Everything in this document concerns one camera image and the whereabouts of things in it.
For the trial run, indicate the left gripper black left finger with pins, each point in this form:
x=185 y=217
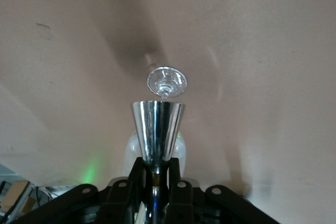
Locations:
x=123 y=200

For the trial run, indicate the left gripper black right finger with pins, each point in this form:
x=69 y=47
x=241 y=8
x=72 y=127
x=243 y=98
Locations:
x=183 y=200

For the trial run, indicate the shiny steel double jigger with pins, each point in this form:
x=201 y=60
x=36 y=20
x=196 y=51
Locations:
x=157 y=129

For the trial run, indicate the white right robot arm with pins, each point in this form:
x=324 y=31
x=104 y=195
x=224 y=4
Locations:
x=131 y=155

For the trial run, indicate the clear stemmed wine glass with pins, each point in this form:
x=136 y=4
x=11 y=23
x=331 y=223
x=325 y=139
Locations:
x=168 y=82

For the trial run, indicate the brown cardboard box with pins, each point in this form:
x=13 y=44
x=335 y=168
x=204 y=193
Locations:
x=14 y=193

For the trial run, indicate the brown table mat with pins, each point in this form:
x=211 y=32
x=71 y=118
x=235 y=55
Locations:
x=236 y=51

